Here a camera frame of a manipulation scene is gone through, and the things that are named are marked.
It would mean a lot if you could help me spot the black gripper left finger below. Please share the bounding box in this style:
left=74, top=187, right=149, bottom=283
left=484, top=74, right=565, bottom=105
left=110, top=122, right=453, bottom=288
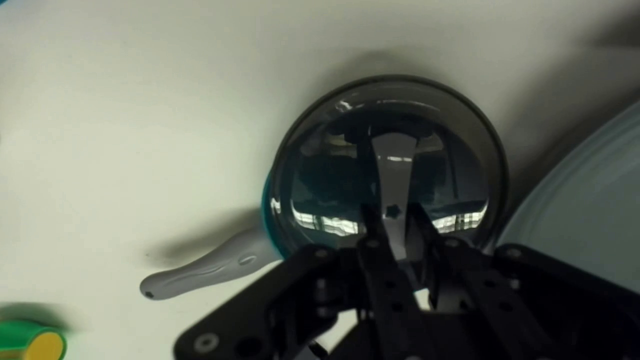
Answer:
left=174, top=198, right=428, bottom=360

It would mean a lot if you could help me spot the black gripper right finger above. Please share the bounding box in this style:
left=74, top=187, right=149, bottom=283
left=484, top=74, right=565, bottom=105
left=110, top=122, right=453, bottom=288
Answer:
left=407, top=203, right=640, bottom=360

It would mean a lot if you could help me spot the green yellow toy food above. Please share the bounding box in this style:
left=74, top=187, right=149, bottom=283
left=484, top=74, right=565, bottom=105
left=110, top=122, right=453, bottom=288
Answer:
left=0, top=318, right=68, bottom=360

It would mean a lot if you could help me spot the large grey pan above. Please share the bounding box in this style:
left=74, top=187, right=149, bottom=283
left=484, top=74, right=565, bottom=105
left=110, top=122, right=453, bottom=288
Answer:
left=495, top=98, right=640, bottom=296

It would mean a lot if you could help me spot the black glass lid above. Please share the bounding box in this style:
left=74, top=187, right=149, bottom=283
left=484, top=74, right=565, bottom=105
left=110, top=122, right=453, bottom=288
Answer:
left=274, top=74, right=512, bottom=261

